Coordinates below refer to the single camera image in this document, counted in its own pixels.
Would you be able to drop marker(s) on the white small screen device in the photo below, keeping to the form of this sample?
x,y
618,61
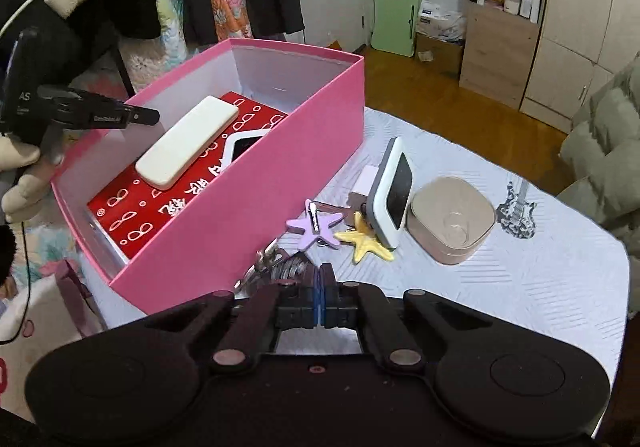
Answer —
x,y
395,192

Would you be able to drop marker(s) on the brown cardboard box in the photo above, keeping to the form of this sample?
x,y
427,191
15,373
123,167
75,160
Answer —
x,y
440,54

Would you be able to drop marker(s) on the white oblong case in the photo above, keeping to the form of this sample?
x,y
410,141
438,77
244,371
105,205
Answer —
x,y
185,142

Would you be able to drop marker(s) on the white quilted table cover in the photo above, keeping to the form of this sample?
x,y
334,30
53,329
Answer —
x,y
525,277

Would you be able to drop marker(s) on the floral quilt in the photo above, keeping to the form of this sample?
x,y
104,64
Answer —
x,y
230,7

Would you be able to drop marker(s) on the pink cardboard box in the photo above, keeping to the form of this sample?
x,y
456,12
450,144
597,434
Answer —
x,y
260,187

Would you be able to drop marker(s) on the wooden shelf cabinet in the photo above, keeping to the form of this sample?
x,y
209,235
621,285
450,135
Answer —
x,y
495,57

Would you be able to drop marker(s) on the white plastic packages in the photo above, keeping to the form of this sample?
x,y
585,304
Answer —
x,y
440,19

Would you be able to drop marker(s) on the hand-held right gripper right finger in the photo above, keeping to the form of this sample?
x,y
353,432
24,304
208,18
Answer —
x,y
326,301

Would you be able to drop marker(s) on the person's left hand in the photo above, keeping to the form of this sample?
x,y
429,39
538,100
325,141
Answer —
x,y
17,154

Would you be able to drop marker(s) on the red patterned box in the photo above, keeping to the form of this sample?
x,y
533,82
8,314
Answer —
x,y
200,177

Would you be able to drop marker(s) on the square rounded compact case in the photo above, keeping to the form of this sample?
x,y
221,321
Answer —
x,y
450,222

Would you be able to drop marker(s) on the black hanging jacket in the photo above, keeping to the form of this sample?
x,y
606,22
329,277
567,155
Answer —
x,y
75,37

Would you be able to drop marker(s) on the light wooden wardrobe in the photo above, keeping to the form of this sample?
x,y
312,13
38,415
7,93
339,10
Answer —
x,y
575,27

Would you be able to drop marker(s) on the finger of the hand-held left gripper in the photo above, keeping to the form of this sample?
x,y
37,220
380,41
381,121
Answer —
x,y
100,117

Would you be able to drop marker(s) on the yellow starfish clip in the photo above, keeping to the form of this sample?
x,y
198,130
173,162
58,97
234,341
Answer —
x,y
367,242

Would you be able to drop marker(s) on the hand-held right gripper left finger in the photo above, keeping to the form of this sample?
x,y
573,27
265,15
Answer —
x,y
312,299

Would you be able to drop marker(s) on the black guitar-shaped ornament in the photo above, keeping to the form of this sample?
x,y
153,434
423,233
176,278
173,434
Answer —
x,y
517,214

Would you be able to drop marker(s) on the purple starfish clip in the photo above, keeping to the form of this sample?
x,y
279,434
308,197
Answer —
x,y
302,224

